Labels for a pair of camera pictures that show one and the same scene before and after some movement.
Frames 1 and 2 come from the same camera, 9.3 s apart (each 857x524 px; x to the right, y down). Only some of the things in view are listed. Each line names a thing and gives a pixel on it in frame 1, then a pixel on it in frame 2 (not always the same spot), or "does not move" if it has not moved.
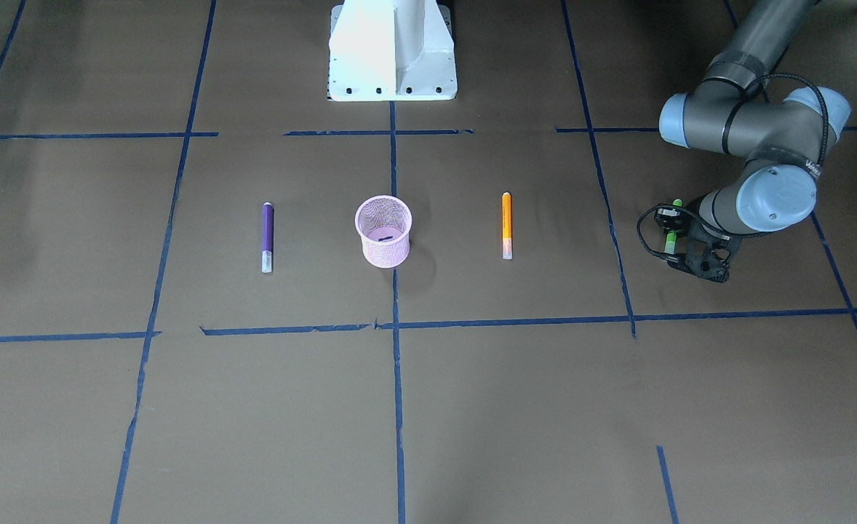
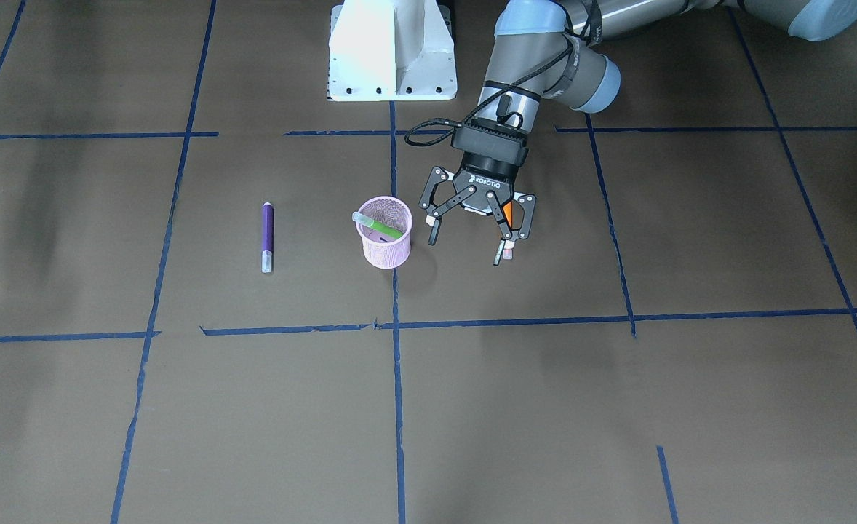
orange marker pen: x=507 y=226 does not move
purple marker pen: x=268 y=237 does not move
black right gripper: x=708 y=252 -> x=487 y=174
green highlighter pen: x=671 y=236 -> x=377 y=225
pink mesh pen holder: x=384 y=222 does not move
